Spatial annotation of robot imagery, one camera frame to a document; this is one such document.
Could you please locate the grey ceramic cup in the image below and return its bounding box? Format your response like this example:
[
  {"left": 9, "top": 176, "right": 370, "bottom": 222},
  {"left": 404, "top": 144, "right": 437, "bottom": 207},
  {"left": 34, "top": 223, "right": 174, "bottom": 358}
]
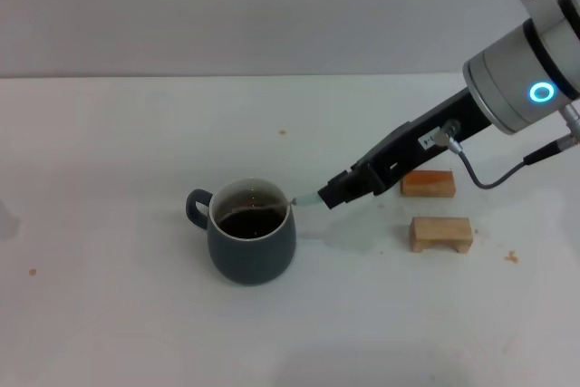
[{"left": 184, "top": 177, "right": 298, "bottom": 287}]

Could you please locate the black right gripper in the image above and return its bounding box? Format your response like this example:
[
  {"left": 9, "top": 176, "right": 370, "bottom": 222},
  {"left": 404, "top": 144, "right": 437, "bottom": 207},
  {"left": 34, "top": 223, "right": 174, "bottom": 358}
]
[{"left": 316, "top": 87, "right": 493, "bottom": 211}]

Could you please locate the dark coffee liquid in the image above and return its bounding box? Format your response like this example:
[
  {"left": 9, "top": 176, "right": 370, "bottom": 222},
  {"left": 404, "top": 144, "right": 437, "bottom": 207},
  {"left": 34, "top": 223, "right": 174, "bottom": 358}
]
[{"left": 215, "top": 204, "right": 285, "bottom": 239}]

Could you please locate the right gripper cable with plug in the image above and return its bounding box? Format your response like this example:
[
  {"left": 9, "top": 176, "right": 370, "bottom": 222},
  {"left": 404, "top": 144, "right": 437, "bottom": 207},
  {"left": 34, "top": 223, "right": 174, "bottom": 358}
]
[{"left": 433, "top": 118, "right": 580, "bottom": 189}]

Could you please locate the light notched wooden block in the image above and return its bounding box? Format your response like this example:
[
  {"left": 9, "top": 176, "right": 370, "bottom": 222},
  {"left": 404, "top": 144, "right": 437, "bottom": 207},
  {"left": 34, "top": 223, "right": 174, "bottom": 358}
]
[{"left": 409, "top": 217, "right": 475, "bottom": 254}]

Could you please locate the orange wooden block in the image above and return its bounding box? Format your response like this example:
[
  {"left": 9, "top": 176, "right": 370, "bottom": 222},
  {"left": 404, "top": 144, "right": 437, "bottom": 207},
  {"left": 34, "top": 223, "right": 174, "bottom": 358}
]
[{"left": 400, "top": 169, "right": 456, "bottom": 198}]

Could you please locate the blue handled metal spoon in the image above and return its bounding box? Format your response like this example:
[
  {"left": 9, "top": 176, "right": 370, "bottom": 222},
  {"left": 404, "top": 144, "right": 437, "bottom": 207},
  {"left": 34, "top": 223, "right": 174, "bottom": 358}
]
[{"left": 230, "top": 193, "right": 324, "bottom": 216}]

